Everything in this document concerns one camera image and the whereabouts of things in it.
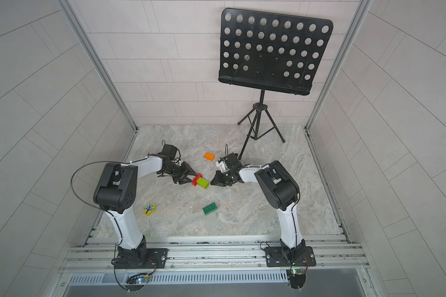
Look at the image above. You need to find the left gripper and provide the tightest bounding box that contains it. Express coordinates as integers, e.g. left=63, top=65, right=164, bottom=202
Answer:
left=163, top=161, right=199, bottom=184

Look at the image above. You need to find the red lego brick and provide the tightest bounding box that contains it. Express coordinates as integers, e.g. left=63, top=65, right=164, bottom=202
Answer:
left=192, top=173, right=202, bottom=186

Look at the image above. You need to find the lime lego brick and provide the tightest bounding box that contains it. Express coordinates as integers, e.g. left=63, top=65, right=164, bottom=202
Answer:
left=196, top=177, right=209, bottom=189

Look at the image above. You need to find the green lego brick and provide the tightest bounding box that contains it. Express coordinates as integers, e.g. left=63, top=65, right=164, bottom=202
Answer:
left=203, top=202, right=218, bottom=215

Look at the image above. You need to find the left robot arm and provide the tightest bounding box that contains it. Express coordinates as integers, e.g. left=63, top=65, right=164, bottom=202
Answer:
left=93, top=144, right=197, bottom=259

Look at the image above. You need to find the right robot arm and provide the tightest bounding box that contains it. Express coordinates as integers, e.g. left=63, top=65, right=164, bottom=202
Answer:
left=211, top=153, right=306, bottom=261

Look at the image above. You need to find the orange curved lego brick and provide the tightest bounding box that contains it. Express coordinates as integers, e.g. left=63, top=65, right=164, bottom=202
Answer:
left=203, top=152, right=215, bottom=161

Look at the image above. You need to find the yellow sticker on table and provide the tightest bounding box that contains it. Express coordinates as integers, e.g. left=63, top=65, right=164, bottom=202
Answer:
left=144, top=202, right=156, bottom=216

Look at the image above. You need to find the right circuit board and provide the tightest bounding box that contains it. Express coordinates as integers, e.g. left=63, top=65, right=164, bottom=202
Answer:
left=286, top=269, right=307, bottom=290

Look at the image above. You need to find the circuit board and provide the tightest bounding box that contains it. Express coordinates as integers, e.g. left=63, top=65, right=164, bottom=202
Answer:
left=286, top=269, right=307, bottom=290
left=125, top=273, right=152, bottom=292

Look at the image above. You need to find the left circuit board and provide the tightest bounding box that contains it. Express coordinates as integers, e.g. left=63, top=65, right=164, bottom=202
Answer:
left=125, top=273, right=152, bottom=292

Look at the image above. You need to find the black music stand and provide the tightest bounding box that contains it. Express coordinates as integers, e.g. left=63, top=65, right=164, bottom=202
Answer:
left=218, top=8, right=334, bottom=140

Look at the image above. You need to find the aluminium rail frame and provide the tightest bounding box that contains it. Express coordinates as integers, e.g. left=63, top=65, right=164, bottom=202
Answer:
left=49, top=233, right=378, bottom=297

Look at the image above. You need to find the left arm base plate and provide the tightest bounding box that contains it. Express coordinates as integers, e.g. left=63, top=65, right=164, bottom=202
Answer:
left=111, top=247, right=168, bottom=269

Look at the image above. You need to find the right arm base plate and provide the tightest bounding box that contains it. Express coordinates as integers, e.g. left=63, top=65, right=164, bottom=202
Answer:
left=263, top=245, right=317, bottom=267

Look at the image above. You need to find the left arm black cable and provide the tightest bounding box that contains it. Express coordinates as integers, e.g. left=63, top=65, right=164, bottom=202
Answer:
left=70, top=160, right=120, bottom=210

